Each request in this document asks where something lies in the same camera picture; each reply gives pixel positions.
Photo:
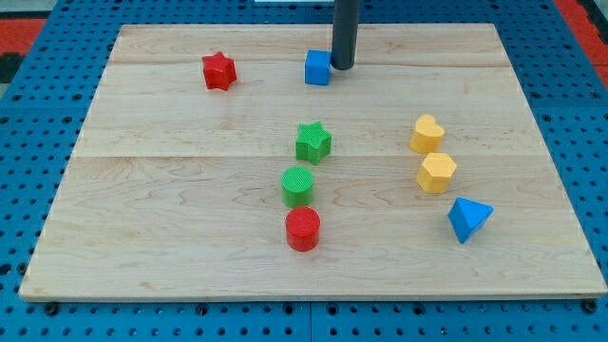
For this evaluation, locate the yellow heart block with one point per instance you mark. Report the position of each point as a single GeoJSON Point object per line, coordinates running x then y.
{"type": "Point", "coordinates": [427, 135]}

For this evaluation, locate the blue cube block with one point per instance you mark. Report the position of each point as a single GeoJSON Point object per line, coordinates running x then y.
{"type": "Point", "coordinates": [317, 67]}

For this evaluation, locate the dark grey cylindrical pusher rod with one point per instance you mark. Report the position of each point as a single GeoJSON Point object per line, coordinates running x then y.
{"type": "Point", "coordinates": [344, 33]}

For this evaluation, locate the green cylinder block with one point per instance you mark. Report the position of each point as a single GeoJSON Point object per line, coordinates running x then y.
{"type": "Point", "coordinates": [297, 186]}

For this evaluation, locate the red star block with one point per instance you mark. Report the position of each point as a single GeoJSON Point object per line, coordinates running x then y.
{"type": "Point", "coordinates": [219, 71]}

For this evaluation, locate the light wooden board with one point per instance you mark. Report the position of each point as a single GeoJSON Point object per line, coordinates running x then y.
{"type": "Point", "coordinates": [173, 190]}

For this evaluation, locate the yellow hexagon block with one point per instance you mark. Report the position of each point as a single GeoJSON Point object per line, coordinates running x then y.
{"type": "Point", "coordinates": [436, 172]}

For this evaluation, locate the red cylinder block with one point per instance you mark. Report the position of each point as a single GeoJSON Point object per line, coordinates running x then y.
{"type": "Point", "coordinates": [302, 228]}

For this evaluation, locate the blue triangle block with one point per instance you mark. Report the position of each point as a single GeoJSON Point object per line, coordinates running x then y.
{"type": "Point", "coordinates": [467, 217]}

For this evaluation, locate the green star block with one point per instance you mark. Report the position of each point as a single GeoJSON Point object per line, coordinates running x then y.
{"type": "Point", "coordinates": [313, 143]}

